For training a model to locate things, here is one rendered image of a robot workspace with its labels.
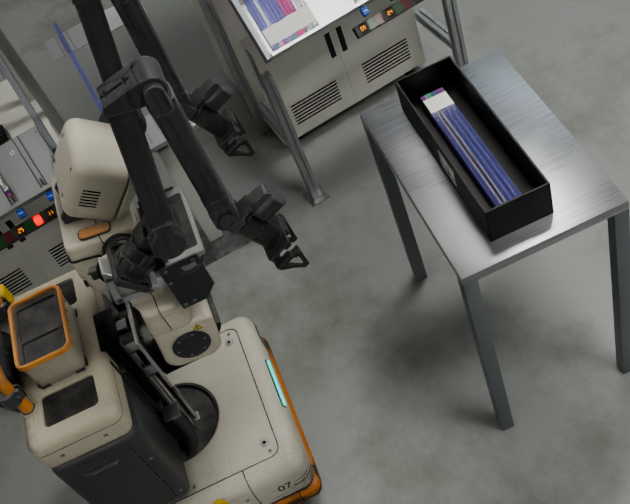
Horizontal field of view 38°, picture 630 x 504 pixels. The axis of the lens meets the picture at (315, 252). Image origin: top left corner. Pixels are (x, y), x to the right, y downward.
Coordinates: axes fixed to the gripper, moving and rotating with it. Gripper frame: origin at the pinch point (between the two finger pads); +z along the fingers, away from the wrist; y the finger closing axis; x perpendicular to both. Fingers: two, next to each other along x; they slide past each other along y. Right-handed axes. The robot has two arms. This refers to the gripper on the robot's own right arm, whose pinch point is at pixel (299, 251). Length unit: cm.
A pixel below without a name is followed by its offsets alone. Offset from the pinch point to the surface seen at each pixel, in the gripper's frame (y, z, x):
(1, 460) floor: 62, 30, 160
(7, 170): 106, -17, 76
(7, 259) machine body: 125, 15, 122
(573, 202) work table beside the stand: -7, 47, -50
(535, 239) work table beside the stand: -12, 42, -39
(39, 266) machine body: 126, 29, 121
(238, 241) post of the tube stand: 109, 78, 62
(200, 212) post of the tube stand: 115, 59, 62
